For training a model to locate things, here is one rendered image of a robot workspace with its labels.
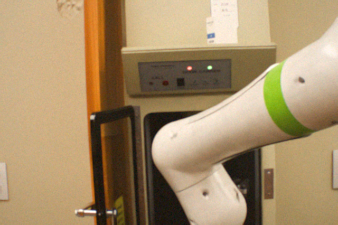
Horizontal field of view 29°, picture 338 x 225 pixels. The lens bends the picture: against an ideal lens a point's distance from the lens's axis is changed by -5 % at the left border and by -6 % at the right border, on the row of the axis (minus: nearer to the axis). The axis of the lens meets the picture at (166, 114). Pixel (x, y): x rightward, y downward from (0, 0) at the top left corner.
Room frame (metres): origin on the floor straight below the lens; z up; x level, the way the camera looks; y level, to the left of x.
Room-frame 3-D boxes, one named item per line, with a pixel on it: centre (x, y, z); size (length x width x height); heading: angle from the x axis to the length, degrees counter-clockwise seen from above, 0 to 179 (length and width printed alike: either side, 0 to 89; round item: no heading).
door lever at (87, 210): (1.29, 0.15, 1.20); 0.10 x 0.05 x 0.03; 169
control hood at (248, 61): (1.46, -0.08, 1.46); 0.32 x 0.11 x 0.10; 87
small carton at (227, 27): (1.46, -0.12, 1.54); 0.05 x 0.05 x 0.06; 16
